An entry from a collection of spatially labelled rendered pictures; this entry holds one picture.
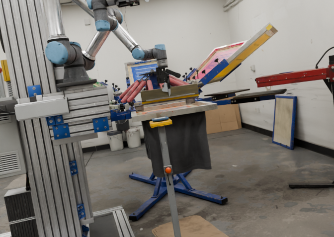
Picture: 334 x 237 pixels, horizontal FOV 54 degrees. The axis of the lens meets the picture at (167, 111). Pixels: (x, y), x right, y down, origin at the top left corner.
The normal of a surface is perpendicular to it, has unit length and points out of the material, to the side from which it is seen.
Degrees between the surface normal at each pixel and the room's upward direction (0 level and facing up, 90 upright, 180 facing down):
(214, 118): 78
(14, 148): 90
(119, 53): 90
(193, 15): 90
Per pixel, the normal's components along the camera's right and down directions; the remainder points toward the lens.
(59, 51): -0.16, 0.24
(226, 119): 0.08, -0.14
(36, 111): 0.26, 0.04
